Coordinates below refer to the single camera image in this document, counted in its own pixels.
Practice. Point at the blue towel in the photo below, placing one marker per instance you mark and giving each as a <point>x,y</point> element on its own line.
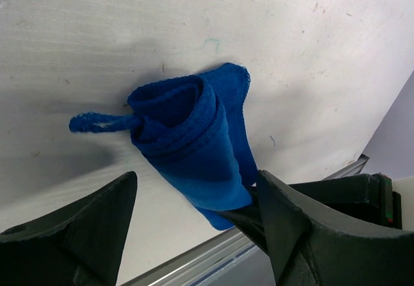
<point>192,130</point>

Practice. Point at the aluminium rail frame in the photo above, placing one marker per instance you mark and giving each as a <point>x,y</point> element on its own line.
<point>227,259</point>

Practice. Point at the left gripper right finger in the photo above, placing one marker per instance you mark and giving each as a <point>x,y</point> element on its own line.
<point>338,249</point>

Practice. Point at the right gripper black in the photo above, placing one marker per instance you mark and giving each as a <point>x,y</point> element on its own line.
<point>370,198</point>

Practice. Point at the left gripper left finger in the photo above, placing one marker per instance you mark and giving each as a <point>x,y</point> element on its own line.
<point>78,244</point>

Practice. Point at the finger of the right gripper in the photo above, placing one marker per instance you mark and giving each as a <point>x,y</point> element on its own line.
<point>248,220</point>

